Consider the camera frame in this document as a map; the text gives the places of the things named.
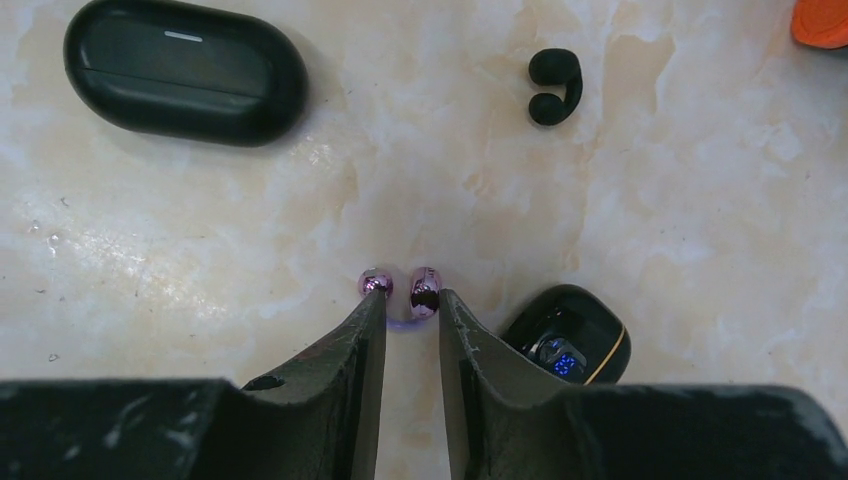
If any black marker with orange cap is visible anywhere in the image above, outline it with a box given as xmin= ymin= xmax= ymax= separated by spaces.
xmin=790 ymin=0 xmax=847 ymax=50

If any black earbud left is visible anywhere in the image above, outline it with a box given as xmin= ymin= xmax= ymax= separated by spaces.
xmin=528 ymin=48 xmax=583 ymax=127

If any black earbud charging case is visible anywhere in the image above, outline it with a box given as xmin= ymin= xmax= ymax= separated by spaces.
xmin=501 ymin=284 xmax=632 ymax=385

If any purple ear clip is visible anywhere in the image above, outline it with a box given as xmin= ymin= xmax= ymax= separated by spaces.
xmin=357 ymin=266 xmax=443 ymax=332

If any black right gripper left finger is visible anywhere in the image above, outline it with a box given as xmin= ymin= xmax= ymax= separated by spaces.
xmin=1 ymin=292 xmax=386 ymax=479

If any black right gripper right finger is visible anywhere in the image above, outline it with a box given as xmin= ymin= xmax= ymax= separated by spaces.
xmin=439 ymin=289 xmax=847 ymax=479

